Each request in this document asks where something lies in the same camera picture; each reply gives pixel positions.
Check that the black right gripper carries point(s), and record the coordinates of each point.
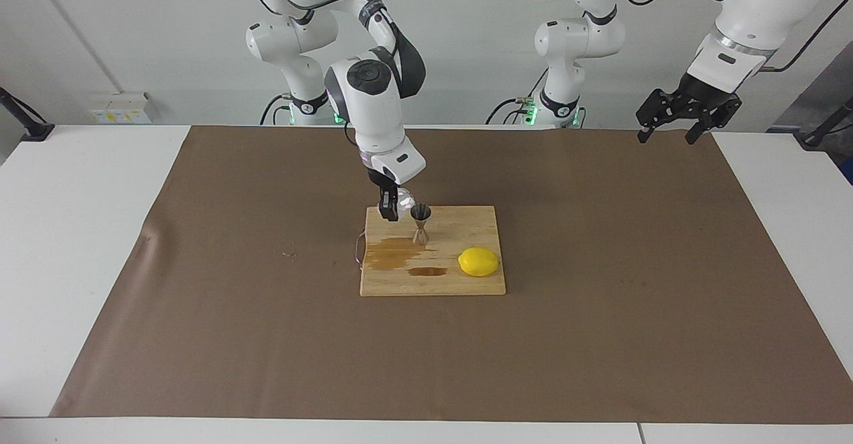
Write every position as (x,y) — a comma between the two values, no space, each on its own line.
(383,186)

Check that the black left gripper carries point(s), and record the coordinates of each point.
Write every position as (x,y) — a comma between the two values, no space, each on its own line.
(700,90)

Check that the small clear glass cup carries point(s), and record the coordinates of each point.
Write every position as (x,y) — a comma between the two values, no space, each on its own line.
(406,200)

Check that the steel jigger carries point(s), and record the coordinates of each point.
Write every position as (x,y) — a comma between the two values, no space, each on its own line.
(420,214)

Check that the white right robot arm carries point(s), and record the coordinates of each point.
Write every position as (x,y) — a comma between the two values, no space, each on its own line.
(373,110)

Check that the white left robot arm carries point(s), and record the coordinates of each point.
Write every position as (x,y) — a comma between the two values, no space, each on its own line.
(580,37)

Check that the wooden cutting board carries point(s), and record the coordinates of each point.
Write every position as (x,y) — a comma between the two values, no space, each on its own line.
(466,224)

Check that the yellow lemon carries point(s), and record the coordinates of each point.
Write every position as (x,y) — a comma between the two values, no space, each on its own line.
(478,262)

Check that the black stand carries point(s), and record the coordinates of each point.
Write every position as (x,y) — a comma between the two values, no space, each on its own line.
(816,138)
(36,130)

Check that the dark grey partition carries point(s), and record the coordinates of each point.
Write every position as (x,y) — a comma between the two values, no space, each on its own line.
(820,97)

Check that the blue object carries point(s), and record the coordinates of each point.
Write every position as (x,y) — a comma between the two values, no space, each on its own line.
(849,169)

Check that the brown paper table mat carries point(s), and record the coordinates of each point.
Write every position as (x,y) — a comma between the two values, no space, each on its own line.
(600,364)

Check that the white wall outlet strip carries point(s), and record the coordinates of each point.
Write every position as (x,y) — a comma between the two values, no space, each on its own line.
(123,107)

